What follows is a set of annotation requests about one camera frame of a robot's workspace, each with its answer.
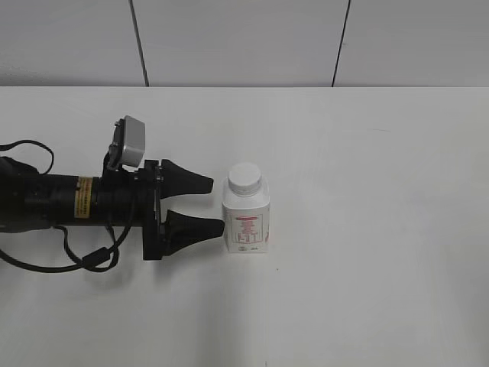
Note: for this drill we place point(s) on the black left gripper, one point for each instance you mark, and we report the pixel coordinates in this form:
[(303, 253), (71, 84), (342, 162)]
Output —
[(125, 200)]

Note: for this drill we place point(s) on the white yili changqing bottle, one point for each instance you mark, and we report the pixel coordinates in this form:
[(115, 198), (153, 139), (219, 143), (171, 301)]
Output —
[(247, 219)]

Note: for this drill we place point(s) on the white bottle cap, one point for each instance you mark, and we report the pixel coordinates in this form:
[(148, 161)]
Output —
[(244, 179)]

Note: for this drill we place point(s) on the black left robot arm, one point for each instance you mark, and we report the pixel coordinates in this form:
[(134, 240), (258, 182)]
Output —
[(33, 201)]

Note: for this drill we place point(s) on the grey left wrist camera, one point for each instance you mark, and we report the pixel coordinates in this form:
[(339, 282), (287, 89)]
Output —
[(128, 143)]

